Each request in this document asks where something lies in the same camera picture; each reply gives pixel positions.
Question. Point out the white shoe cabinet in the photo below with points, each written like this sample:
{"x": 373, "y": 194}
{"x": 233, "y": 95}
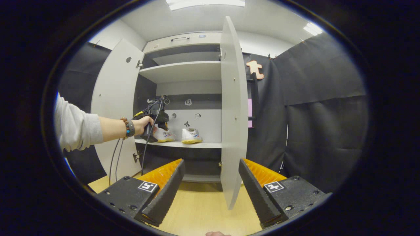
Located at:
{"x": 203, "y": 121}

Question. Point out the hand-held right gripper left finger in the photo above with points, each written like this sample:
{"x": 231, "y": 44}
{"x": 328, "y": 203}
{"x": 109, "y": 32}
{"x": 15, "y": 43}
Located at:
{"x": 167, "y": 196}

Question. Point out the grey wristband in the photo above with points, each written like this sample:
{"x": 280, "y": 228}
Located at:
{"x": 131, "y": 128}

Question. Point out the black backdrop cloth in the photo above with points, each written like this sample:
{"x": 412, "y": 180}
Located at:
{"x": 321, "y": 137}
{"x": 78, "y": 75}

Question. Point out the white shoe cabinet door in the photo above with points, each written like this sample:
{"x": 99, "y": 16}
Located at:
{"x": 233, "y": 131}
{"x": 113, "y": 85}

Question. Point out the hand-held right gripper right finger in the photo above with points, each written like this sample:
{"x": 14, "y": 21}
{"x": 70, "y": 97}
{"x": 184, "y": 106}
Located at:
{"x": 257, "y": 196}

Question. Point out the white shoe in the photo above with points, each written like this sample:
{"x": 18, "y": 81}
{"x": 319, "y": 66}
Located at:
{"x": 165, "y": 135}
{"x": 192, "y": 135}

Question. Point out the large ceiling light panel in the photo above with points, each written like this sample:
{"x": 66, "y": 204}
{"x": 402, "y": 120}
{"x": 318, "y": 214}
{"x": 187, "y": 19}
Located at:
{"x": 205, "y": 4}

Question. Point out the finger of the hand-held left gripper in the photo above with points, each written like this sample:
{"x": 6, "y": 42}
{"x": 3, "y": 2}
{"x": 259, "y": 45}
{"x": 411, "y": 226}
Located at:
{"x": 165, "y": 126}

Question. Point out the small ceiling light panel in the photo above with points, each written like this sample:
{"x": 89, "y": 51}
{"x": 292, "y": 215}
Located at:
{"x": 313, "y": 29}

